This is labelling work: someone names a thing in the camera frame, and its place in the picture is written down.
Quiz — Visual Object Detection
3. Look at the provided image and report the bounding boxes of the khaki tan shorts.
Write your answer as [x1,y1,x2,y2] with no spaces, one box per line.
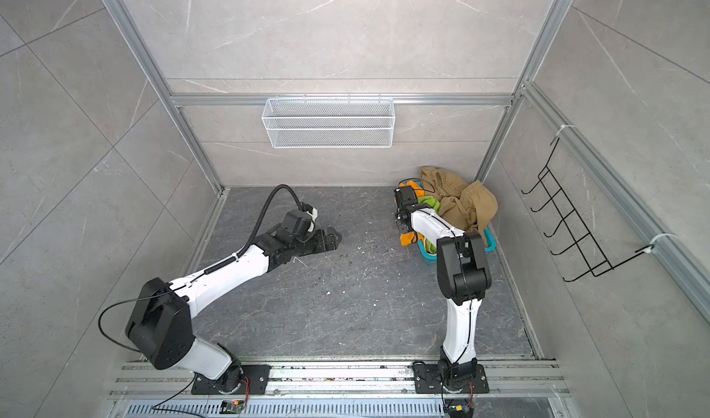
[421,166,498,235]

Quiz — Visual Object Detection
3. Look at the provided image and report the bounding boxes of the teal plastic basket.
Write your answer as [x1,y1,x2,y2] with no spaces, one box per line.
[417,227,497,263]

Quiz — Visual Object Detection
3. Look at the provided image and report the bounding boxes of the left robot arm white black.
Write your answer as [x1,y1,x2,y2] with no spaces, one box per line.
[126,227,342,394]

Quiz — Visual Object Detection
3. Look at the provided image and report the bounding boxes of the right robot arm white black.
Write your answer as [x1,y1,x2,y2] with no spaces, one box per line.
[394,186,492,391]

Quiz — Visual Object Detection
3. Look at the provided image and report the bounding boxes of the orange shorts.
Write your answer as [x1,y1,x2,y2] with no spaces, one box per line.
[394,185,425,247]

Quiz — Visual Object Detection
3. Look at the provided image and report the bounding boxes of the lime green shorts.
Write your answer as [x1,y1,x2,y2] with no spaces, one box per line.
[418,195,441,213]

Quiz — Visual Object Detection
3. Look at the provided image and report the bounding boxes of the small green circuit board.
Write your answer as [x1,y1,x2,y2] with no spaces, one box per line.
[219,400,247,414]

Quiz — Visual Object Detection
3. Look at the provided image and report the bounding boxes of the yellow black connector right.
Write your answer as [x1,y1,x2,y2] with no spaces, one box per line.
[443,401,474,418]

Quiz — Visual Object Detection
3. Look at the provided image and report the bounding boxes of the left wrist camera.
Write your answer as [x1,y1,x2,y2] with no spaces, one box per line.
[281,205,318,237]

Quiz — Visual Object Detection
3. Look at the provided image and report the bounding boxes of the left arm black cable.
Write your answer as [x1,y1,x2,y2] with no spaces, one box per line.
[235,183,305,261]

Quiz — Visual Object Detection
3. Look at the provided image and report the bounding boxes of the white wire mesh basket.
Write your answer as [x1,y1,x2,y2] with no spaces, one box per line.
[262,96,396,149]

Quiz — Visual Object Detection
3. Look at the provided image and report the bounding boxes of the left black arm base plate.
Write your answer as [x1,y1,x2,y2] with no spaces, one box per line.
[190,364,271,395]

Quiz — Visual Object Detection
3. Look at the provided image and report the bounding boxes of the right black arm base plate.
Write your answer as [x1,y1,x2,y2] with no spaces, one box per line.
[412,359,490,395]

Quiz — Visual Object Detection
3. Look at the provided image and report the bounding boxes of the black wire hook rack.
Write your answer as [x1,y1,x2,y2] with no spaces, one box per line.
[520,138,656,284]

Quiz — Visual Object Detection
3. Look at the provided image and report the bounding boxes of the aluminium frame rail front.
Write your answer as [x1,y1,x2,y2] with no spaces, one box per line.
[107,359,572,401]

